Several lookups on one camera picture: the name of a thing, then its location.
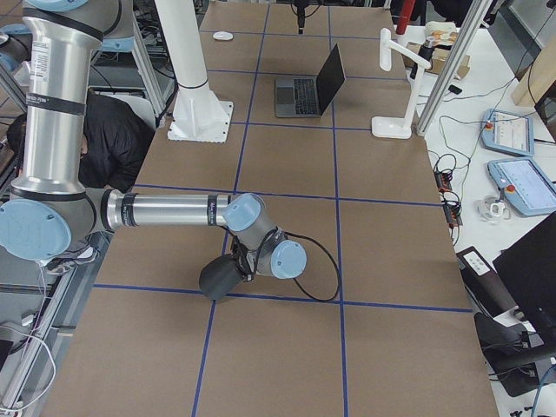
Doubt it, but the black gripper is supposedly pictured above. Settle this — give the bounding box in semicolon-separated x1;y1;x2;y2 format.
293;0;309;35
231;242;255;282

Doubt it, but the grey laptop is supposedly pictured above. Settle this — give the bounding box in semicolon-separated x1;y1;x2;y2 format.
275;44;346;118

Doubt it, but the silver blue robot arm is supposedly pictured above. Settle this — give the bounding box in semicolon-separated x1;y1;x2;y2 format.
1;1;307;282

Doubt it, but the white computer mouse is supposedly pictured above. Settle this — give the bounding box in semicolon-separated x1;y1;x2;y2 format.
213;31;234;42

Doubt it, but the white desk lamp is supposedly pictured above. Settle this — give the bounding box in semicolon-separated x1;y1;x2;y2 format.
371;28;431;139

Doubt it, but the red cylinder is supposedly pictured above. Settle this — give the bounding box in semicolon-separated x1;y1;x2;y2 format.
395;0;415;35

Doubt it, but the black water bottle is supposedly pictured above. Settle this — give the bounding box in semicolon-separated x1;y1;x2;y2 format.
409;36;435;79

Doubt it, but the cardboard box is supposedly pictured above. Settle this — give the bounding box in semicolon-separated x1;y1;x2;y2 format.
406;42;471;79

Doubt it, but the person in black jacket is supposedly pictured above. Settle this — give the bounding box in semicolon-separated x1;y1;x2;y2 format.
7;90;155;194

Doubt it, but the upper blue teach pendant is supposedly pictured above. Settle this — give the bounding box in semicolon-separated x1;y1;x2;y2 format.
481;109;534;156

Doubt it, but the blue teach pendant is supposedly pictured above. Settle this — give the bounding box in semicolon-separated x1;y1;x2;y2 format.
487;157;555;216
481;109;534;156

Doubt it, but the lower blue teach pendant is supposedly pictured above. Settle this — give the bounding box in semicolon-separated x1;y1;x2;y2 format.
487;157;555;216

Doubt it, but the black monitor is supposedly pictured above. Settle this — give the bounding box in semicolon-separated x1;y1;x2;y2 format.
493;214;555;343

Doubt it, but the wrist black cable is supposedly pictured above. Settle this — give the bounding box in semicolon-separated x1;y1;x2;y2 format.
255;228;341;302

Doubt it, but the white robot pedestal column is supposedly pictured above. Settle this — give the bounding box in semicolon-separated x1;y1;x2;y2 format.
156;0;234;143

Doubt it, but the aluminium frame post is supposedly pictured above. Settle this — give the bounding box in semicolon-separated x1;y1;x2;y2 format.
416;0;491;136

